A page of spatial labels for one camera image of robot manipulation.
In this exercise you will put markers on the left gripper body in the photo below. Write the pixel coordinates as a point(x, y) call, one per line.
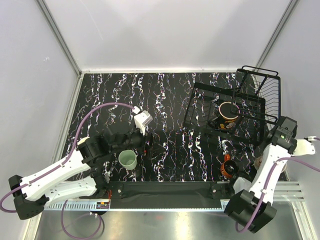
point(136, 140)

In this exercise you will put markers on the black skull mug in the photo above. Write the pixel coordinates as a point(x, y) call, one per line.
point(224, 118)

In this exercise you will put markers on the orange black mug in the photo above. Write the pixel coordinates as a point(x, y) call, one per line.
point(229, 168)

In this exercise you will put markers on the beige printed mug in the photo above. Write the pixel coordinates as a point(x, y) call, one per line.
point(258, 161)

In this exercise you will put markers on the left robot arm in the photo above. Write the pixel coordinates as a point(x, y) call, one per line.
point(78, 175)

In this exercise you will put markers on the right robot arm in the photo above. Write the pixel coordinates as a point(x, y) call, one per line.
point(251, 206)

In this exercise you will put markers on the green cup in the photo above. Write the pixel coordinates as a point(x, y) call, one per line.
point(128, 159)

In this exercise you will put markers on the cream cup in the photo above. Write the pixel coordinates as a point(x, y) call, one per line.
point(82, 140)

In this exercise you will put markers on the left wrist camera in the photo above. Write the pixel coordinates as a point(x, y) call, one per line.
point(141, 119)

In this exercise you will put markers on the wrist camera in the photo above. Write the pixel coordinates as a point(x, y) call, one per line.
point(305, 146)
point(141, 119)

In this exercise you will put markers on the slotted cable duct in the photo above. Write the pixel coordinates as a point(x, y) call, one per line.
point(150, 205)

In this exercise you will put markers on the black wire dish rack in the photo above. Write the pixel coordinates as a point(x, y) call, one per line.
point(240, 106)

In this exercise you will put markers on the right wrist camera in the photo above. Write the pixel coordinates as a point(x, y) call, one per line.
point(305, 146)

